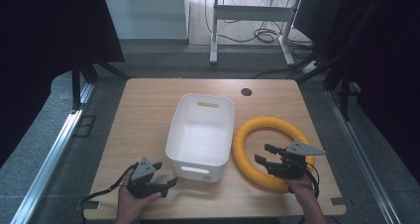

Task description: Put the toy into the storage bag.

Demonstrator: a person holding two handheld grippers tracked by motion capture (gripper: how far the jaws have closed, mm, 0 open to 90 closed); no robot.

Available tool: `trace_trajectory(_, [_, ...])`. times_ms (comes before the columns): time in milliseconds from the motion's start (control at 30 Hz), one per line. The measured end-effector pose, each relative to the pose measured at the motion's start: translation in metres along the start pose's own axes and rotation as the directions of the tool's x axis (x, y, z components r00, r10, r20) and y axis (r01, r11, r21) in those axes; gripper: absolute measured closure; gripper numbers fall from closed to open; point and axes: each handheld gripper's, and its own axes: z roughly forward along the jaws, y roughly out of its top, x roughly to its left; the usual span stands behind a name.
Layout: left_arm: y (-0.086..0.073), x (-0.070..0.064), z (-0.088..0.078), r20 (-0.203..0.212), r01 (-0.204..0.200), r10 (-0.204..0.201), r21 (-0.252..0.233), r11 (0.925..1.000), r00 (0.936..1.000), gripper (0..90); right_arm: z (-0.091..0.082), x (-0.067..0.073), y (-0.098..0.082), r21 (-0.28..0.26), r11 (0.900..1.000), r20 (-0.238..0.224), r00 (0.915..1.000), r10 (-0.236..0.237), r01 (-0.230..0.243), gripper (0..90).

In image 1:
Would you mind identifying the silver metal rail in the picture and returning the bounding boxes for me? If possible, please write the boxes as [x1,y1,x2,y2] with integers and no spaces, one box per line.
[9,83,95,224]
[325,83,402,224]

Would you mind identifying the yellow ring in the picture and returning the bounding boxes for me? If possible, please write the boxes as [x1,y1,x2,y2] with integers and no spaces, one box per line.
[231,115,317,194]

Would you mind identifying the person's left hand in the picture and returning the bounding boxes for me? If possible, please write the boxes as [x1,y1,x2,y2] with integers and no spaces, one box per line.
[115,177,163,224]

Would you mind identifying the black metal stand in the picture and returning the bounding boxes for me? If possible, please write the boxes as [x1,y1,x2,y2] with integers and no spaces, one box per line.
[295,56,353,122]
[70,55,132,112]

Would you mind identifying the black curtain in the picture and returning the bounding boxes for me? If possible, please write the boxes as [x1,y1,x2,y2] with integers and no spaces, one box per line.
[0,0,126,168]
[291,0,420,185]

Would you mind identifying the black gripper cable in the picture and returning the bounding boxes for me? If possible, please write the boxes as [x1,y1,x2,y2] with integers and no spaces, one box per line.
[76,162,140,206]
[304,162,321,200]

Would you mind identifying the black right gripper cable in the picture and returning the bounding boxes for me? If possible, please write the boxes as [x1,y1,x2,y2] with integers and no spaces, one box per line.
[304,162,321,200]

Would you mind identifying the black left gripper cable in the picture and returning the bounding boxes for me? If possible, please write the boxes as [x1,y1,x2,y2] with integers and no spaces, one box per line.
[76,162,140,206]

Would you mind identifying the white plastic bin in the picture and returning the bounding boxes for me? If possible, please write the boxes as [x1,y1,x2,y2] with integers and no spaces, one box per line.
[164,92,236,184]

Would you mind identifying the person's right hand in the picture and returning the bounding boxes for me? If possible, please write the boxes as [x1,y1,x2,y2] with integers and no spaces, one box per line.
[284,174,315,202]

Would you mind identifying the black floor cables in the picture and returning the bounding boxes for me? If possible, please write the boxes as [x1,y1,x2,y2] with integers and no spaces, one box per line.
[203,0,316,79]

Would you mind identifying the white power strip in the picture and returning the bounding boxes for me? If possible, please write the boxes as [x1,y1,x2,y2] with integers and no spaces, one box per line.
[300,59,321,74]

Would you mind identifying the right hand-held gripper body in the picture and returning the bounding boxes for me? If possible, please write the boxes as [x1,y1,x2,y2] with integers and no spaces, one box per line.
[265,140,327,181]

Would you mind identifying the white desk frame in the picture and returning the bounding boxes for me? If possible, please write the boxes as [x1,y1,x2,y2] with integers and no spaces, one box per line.
[209,0,302,67]

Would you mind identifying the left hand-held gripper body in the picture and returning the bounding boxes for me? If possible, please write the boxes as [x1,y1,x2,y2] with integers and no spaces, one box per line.
[126,157,170,199]

